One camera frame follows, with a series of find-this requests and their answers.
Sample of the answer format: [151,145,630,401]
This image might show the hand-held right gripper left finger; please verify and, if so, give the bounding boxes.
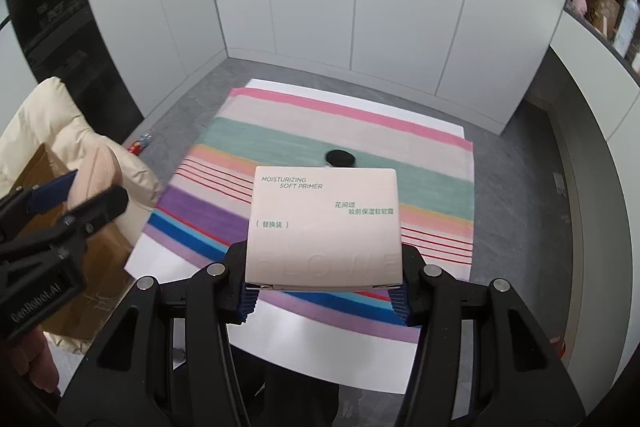
[59,243,261,427]

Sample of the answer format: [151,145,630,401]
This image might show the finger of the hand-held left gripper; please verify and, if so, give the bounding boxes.
[0,170,80,233]
[0,185,130,266]

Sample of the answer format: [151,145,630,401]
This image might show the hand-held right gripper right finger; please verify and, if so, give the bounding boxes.
[390,244,587,427]

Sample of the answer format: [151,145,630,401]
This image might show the beige makeup puff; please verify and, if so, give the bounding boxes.
[66,144,123,210]

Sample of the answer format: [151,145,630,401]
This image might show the brown cardboard box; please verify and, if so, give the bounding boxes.
[10,143,133,340]

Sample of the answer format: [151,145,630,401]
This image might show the pale pink cosmetic box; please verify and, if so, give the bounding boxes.
[241,166,404,293]

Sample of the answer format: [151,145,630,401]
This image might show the person's left hand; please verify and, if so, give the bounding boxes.
[22,329,63,395]

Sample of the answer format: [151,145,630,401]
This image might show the red labelled bottle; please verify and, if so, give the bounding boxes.
[127,133,153,155]

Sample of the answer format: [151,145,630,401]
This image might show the person's legs in black pants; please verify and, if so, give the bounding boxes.
[170,342,341,427]

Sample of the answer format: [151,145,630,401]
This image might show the black makeup puff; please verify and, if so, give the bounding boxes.
[323,148,358,168]

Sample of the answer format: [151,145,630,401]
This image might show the black built-in appliance column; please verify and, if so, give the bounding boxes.
[0,0,146,142]

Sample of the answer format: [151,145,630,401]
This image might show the striped colourful cloth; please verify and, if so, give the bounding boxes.
[142,87,476,345]

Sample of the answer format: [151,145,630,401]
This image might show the white cabinet doors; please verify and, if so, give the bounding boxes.
[72,0,576,136]

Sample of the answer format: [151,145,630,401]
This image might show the paw-shaped brown ornament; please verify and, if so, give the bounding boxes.
[587,0,621,32]

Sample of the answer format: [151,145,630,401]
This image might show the tall white bottle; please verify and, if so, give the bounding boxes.
[614,0,640,58]

